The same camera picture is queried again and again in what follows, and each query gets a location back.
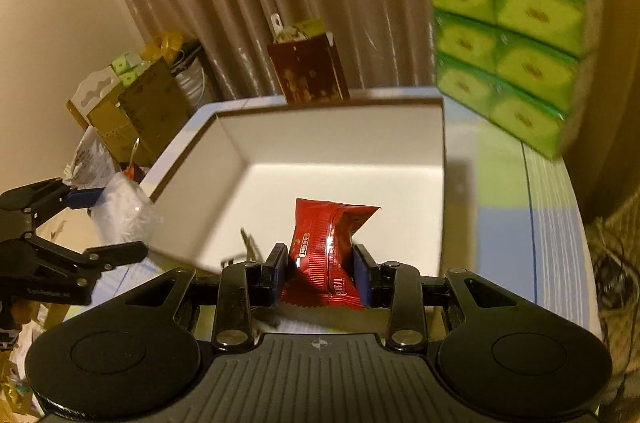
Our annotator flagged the red snack packet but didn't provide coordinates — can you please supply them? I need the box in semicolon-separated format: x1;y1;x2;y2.
280;198;378;309

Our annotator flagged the clear floss pick box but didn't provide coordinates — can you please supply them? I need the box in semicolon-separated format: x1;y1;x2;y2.
91;172;160;244

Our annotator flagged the white plastic bag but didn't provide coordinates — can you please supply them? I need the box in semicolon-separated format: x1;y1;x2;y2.
63;126;119;189

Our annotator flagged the large brown cardboard box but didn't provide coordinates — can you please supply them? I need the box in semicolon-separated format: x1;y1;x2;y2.
142;98;445;276

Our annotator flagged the brown cardboard boxes pile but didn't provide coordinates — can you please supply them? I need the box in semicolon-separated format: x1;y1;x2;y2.
66;59;194;167

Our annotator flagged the checked tablecloth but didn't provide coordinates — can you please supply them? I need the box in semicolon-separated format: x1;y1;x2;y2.
92;87;600;332

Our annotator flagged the dark red gift box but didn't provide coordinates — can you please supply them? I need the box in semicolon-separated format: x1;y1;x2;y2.
267;33;350;103

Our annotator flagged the green tissue pack stack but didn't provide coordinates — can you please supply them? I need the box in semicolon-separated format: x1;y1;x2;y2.
430;0;604;160

